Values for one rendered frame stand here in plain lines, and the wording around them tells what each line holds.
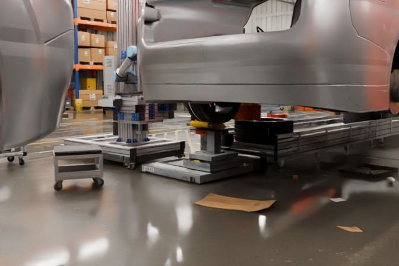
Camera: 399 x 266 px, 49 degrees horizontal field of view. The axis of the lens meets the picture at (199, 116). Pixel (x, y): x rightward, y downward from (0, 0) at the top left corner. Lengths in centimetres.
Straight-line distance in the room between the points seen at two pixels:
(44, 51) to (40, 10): 11
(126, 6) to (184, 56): 227
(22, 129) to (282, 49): 168
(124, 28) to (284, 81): 292
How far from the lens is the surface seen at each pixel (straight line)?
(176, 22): 388
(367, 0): 272
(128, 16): 518
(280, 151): 462
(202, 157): 423
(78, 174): 395
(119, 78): 477
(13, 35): 121
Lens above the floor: 91
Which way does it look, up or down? 4 degrees down
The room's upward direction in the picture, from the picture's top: straight up
